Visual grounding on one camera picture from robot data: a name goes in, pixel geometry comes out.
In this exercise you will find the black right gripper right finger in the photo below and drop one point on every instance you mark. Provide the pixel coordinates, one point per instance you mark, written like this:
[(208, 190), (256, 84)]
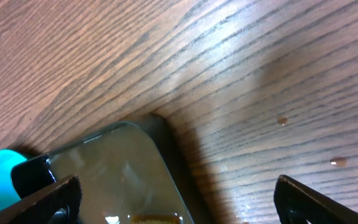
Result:
[(297, 203)]

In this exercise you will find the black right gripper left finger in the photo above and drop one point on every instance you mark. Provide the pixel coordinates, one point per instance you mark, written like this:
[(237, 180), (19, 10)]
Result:
[(58, 202)]

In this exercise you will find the green yellow sponge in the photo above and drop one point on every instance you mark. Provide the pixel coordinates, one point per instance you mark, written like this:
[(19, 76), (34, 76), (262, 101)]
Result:
[(155, 219)]

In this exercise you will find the black water tray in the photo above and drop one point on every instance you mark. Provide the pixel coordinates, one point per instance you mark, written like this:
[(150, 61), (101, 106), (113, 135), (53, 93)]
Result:
[(126, 169)]

